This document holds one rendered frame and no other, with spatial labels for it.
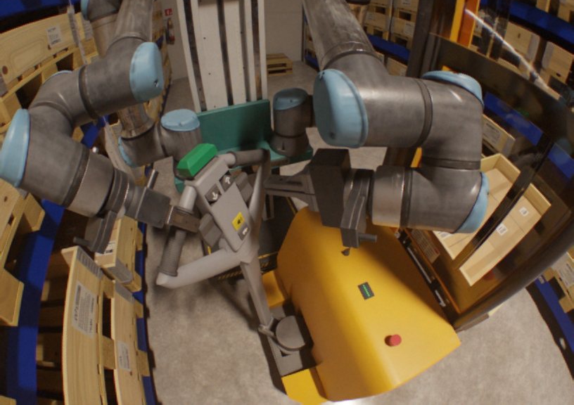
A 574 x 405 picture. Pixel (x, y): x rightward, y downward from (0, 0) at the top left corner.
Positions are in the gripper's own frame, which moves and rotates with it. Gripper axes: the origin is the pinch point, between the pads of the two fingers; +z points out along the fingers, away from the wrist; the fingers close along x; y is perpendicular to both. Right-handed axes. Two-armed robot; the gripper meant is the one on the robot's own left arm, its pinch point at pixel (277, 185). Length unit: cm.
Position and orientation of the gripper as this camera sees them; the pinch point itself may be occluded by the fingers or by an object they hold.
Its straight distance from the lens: 44.7
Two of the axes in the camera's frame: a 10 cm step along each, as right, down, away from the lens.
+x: -2.5, -7.6, -6.0
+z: -8.7, -0.9, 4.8
